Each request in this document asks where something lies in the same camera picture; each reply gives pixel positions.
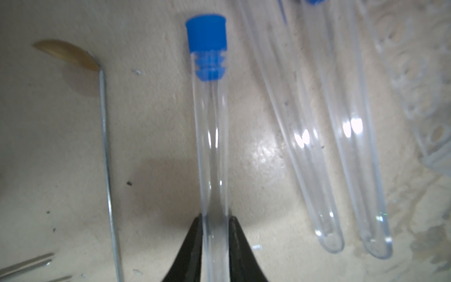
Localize metal tweezers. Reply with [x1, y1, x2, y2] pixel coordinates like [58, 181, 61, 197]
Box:
[1, 252, 55, 282]

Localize clear test tube rack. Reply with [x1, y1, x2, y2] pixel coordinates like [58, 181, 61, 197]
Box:
[356, 1, 451, 176]

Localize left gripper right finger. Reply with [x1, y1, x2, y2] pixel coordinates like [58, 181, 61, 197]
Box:
[229, 216, 268, 282]

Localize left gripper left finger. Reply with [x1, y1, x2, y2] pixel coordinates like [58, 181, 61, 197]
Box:
[162, 214, 203, 282]

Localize blue-capped test tube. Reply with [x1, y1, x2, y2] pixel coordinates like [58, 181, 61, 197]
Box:
[237, 1, 345, 254]
[301, 1, 393, 260]
[186, 14, 230, 282]

